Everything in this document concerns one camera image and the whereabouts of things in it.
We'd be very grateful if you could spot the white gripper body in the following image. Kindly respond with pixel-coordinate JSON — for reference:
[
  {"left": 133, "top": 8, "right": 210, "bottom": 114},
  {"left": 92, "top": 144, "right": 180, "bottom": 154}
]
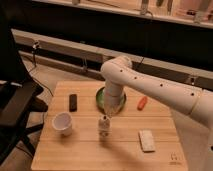
[{"left": 104, "top": 96, "right": 122, "bottom": 117}]

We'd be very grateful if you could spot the small white bottle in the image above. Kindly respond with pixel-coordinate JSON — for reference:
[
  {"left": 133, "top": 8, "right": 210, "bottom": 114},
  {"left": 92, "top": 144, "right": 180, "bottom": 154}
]
[{"left": 98, "top": 116, "right": 110, "bottom": 137}]

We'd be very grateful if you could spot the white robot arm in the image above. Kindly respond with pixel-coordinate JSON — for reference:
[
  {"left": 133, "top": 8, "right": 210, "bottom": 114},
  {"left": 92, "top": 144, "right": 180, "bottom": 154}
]
[{"left": 101, "top": 55, "right": 213, "bottom": 171}]

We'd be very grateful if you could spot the green ceramic bowl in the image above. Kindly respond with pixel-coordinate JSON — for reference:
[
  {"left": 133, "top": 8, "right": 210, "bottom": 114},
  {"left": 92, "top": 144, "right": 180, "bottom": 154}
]
[{"left": 96, "top": 87, "right": 127, "bottom": 114}]

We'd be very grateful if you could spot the orange carrot toy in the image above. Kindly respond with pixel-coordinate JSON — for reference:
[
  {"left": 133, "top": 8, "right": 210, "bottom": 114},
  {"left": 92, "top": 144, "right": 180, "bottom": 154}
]
[{"left": 137, "top": 96, "right": 148, "bottom": 110}]

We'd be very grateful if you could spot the black rectangular block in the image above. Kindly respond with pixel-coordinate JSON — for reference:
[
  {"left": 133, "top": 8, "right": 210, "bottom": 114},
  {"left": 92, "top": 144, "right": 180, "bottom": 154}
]
[{"left": 69, "top": 94, "right": 77, "bottom": 112}]

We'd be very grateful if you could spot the beige sponge block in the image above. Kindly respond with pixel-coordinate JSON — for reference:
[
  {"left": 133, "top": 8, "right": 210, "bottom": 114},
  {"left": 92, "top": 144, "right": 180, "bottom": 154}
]
[{"left": 139, "top": 130, "right": 155, "bottom": 152}]

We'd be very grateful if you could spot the white cup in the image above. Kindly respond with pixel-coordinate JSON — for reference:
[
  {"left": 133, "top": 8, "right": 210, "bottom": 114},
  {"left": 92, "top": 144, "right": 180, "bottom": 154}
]
[{"left": 52, "top": 112, "right": 72, "bottom": 136}]

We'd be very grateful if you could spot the black office chair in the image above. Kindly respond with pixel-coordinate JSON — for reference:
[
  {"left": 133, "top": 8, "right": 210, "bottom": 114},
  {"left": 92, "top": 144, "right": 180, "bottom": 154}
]
[{"left": 0, "top": 11, "right": 48, "bottom": 165}]

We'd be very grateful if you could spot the black cable on floor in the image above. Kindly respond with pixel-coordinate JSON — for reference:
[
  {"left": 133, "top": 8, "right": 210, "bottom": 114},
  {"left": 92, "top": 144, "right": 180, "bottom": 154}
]
[{"left": 20, "top": 54, "right": 54, "bottom": 98}]

